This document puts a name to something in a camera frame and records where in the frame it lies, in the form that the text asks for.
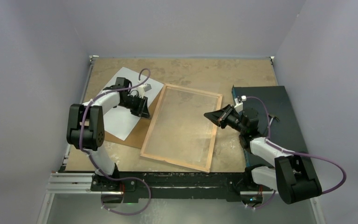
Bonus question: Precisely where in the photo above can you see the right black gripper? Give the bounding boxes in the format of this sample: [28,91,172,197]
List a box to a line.
[204,104,246,133]

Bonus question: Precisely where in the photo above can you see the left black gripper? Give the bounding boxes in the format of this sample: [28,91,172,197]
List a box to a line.
[119,94,151,119]

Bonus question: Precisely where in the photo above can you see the printed photo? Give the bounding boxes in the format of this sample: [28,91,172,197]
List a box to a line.
[103,67,164,140]

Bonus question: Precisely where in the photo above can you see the wooden picture frame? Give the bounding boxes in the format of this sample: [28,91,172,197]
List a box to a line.
[139,83,223,174]

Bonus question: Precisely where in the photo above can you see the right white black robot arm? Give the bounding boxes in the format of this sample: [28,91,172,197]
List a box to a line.
[204,105,323,204]

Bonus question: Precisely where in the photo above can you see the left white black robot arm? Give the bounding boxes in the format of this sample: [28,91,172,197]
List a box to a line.
[66,77,151,191]

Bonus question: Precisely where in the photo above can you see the brown backing board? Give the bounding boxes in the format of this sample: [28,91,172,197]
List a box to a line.
[104,92,162,150]

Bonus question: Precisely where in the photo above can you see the small hammer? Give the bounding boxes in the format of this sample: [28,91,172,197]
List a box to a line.
[268,114,280,122]

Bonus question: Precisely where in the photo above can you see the dark blue book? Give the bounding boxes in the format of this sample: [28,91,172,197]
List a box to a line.
[231,86,308,153]

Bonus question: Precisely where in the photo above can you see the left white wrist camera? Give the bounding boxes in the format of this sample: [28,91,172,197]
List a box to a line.
[136,84,152,98]

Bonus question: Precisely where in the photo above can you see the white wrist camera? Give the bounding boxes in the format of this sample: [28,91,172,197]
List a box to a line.
[234,95,247,114]
[136,84,152,98]

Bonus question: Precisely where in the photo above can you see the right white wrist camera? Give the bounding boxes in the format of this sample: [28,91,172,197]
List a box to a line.
[234,95,247,114]

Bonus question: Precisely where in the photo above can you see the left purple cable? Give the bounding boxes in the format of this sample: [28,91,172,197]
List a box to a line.
[78,68,152,217]

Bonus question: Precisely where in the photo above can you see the purple cable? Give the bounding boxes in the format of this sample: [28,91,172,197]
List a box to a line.
[244,96,347,211]
[78,68,152,217]

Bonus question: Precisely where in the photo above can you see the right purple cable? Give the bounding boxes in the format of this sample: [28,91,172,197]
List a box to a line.
[244,96,347,211]

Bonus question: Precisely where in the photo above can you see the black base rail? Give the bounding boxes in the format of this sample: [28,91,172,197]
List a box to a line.
[90,171,260,203]

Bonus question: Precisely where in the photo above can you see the aluminium frame rails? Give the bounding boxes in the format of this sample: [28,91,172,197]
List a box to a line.
[39,57,325,224]

